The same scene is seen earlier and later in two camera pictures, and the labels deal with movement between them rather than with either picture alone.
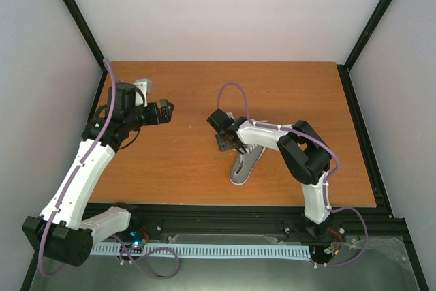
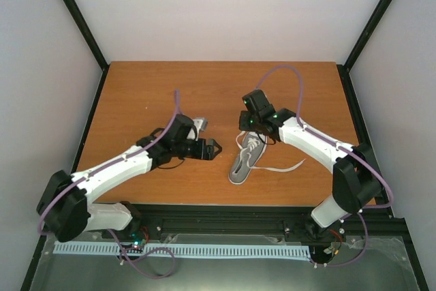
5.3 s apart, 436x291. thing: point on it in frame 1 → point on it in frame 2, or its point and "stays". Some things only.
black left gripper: [156, 118] → [210, 151]
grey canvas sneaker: [244, 163] stays
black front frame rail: [245, 219] stays
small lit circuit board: [137, 238] stays
